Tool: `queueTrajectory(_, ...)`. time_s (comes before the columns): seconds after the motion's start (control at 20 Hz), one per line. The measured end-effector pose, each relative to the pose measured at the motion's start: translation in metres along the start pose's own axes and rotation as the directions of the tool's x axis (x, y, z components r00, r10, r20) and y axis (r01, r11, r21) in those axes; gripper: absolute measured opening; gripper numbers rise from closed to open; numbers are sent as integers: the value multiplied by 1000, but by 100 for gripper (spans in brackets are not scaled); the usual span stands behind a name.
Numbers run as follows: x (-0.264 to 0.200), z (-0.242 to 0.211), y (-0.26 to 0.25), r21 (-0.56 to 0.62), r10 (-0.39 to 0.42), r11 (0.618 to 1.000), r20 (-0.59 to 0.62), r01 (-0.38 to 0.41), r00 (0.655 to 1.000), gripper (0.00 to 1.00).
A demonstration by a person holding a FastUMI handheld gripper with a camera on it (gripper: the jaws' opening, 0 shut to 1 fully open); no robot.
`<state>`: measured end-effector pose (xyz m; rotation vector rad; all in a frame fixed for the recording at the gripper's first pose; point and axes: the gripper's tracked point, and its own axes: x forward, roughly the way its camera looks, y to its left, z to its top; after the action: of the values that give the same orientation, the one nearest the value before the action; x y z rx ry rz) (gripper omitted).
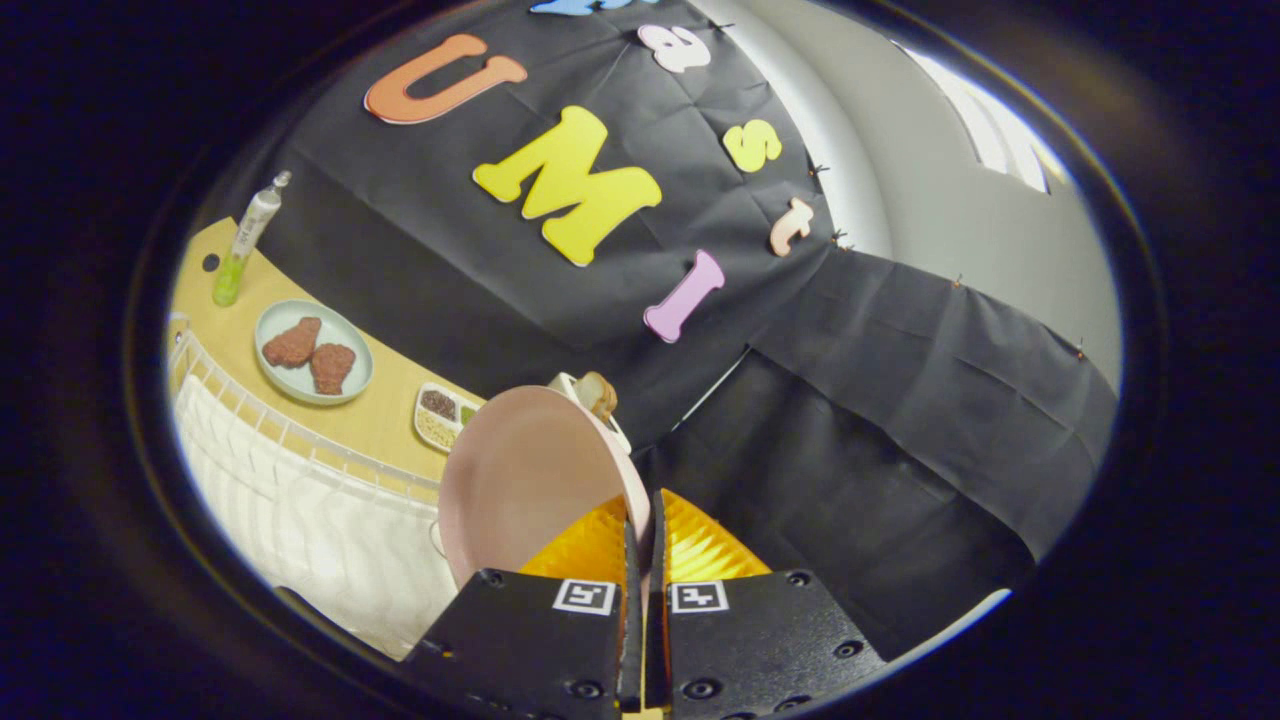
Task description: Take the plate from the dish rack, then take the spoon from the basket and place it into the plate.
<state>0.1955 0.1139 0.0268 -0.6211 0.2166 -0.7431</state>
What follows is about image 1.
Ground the clear bottle with green liquid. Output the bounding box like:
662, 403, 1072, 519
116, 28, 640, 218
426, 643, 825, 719
212, 170, 293, 308

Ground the brown meat piece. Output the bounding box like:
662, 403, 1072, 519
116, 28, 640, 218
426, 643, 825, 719
262, 317, 323, 369
310, 343, 357, 396

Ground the small white divided dish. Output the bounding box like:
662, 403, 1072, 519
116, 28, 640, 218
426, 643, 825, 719
414, 382, 483, 453

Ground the brown bread slice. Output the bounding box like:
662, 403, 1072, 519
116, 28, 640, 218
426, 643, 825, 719
575, 371, 619, 421

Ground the white wire dish rack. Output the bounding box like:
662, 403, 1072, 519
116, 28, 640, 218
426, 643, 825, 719
165, 315, 471, 661

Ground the pink plate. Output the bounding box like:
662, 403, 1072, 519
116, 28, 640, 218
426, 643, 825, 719
437, 385, 653, 591

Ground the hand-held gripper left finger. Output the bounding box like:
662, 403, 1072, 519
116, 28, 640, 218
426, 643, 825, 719
402, 495, 646, 720

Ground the white toaster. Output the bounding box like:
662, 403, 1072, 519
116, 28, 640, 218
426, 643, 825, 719
548, 372, 633, 451

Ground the black backdrop cloth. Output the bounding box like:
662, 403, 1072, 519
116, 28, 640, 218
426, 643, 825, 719
215, 0, 1119, 661

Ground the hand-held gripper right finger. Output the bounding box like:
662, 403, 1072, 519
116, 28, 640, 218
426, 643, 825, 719
645, 488, 889, 720

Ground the pale green plate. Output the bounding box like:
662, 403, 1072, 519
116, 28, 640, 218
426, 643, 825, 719
254, 299, 374, 406

